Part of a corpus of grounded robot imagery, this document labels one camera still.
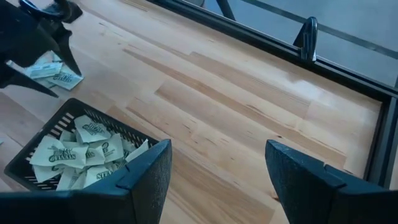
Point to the black slotted plastic basket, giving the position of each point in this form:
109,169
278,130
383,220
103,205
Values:
70,105

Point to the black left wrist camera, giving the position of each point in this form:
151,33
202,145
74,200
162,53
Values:
70,14

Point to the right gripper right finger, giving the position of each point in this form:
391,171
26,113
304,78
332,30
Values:
311,199

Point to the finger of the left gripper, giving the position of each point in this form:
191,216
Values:
66,51
21,81

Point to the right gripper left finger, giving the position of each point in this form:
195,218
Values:
124,202

